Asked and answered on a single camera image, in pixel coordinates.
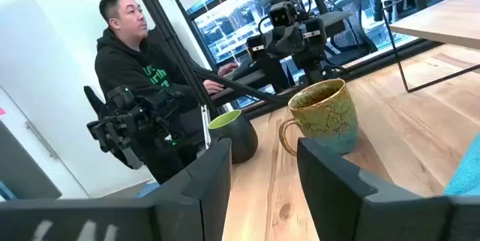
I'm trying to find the black mesh office chair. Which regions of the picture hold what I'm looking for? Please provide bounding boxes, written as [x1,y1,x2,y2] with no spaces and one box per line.
[324,0,380,66]

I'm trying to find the black aluminium table frame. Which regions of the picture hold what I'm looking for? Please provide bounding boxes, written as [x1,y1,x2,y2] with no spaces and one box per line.
[126,0,443,122]

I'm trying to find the wooden shelf black metal legs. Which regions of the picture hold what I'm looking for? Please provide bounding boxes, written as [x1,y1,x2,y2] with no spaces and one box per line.
[381,0,480,94]

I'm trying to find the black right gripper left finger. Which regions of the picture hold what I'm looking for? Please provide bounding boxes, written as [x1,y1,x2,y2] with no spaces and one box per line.
[0,137,234,241]

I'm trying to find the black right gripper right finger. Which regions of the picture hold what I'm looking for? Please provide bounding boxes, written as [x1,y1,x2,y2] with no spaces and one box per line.
[294,137,480,241]

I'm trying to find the silver frame bracket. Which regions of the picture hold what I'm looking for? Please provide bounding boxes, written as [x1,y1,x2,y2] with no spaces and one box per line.
[200,104,212,150]

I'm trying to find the turquoise cloth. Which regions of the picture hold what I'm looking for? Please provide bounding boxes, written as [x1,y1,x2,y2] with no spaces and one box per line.
[444,131,480,197]

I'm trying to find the black keyboard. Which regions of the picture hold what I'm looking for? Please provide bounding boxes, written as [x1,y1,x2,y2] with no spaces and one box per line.
[223,57,258,81]

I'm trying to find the white cabinet with bar handle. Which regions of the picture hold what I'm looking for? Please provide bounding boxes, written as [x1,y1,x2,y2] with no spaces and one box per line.
[0,85,91,201]

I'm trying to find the person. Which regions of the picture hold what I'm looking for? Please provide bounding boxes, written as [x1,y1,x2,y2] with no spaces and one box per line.
[93,0,241,184]

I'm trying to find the blue flat sheet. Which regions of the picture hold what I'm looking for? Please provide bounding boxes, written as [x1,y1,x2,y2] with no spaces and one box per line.
[133,182,161,199]

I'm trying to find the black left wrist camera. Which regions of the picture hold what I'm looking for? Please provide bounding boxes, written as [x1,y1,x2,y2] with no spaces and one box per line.
[268,2,298,29]

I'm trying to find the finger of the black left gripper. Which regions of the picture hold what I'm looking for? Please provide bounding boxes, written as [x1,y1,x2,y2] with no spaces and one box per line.
[286,17,328,56]
[246,30,290,62]

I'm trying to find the crackled green mug gold handle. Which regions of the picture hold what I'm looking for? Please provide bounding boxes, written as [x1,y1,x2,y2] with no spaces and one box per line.
[277,78,360,158]

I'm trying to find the large black-framed window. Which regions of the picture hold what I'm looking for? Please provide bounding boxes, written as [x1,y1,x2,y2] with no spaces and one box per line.
[164,0,480,110]

